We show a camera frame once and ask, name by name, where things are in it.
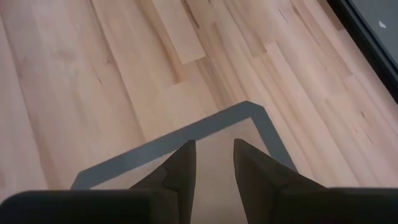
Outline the black table edge rail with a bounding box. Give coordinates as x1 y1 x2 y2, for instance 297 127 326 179
326 0 398 104

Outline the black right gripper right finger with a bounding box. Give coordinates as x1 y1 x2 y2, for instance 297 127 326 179
233 138 398 224

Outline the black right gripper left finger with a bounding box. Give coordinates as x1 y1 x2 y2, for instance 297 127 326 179
0 139 198 224

